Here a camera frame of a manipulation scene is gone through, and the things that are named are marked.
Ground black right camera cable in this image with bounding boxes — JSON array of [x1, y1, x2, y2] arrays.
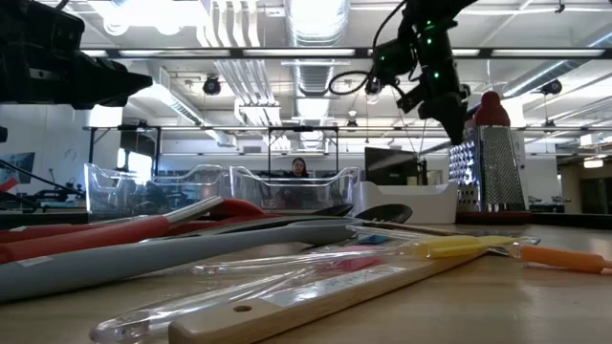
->
[[327, 0, 407, 96]]

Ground black metal rack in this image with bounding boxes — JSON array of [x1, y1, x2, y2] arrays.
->
[[83, 124, 341, 178]]

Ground clear plastic bin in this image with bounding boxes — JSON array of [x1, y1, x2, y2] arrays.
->
[[84, 162, 231, 222], [229, 165, 362, 212]]

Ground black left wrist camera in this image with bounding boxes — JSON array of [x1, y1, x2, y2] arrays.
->
[[0, 0, 86, 54]]

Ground grey silicone spoon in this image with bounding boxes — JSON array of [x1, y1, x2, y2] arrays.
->
[[0, 219, 364, 303]]

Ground overhead light bar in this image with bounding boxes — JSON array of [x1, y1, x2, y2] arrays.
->
[[80, 46, 612, 61]]

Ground blue mini spatula clear handle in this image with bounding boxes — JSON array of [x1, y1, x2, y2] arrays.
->
[[305, 233, 391, 254]]

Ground black computer monitor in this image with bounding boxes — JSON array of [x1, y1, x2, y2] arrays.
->
[[364, 146, 421, 186]]

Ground grey spatula wooden handle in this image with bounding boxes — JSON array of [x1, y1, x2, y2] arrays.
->
[[167, 230, 539, 344]]

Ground person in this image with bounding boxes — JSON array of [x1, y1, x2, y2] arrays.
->
[[279, 157, 312, 211]]

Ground steel kitchen tongs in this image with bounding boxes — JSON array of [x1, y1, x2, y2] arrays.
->
[[88, 213, 168, 226]]

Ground slim brown-handled utensil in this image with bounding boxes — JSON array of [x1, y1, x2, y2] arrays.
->
[[375, 219, 468, 237]]

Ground metal box grater red trim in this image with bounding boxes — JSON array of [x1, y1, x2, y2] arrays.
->
[[448, 90, 533, 226]]

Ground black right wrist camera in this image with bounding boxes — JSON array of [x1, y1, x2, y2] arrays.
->
[[371, 38, 418, 81]]

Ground black hanging overhead camera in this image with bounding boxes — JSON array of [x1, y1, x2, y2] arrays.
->
[[364, 75, 384, 97]]

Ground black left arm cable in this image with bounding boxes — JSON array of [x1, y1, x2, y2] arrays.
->
[[0, 159, 88, 196]]

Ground red slotted silicone turner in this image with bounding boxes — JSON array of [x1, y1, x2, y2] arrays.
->
[[0, 212, 288, 244]]

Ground black ceiling spotlight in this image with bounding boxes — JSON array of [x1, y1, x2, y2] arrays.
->
[[202, 75, 223, 97], [540, 78, 564, 97]]

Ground yellow mini spatula clear handle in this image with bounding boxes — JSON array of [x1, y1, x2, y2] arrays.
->
[[190, 234, 522, 277]]

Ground pink mini spatula clear handle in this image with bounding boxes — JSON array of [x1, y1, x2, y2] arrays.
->
[[89, 255, 389, 344]]

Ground red spoon steel neck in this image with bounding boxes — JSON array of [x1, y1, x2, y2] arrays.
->
[[0, 195, 269, 265]]

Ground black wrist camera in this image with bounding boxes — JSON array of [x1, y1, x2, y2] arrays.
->
[[371, 38, 418, 81], [0, 0, 86, 54]]

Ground white plastic bin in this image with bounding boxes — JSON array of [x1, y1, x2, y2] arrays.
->
[[356, 180, 459, 225]]

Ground silver ventilation duct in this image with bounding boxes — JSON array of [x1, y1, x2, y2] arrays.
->
[[285, 0, 351, 152]]

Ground orange small block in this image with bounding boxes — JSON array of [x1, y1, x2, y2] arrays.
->
[[346, 224, 612, 276]]

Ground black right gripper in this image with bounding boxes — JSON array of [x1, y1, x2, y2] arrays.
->
[[395, 45, 472, 145]]

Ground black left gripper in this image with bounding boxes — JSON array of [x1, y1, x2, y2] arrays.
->
[[0, 47, 154, 111]]

